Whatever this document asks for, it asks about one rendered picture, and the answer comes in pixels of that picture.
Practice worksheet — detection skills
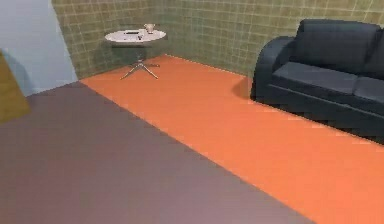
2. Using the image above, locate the round white side table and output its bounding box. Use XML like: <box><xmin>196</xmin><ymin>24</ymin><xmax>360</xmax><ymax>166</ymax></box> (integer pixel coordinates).
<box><xmin>104</xmin><ymin>28</ymin><xmax>167</xmax><ymax>81</ymax></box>

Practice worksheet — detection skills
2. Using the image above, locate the dark blue sofa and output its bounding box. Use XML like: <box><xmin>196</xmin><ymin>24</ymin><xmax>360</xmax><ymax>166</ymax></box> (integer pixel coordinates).
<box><xmin>250</xmin><ymin>18</ymin><xmax>384</xmax><ymax>145</ymax></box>

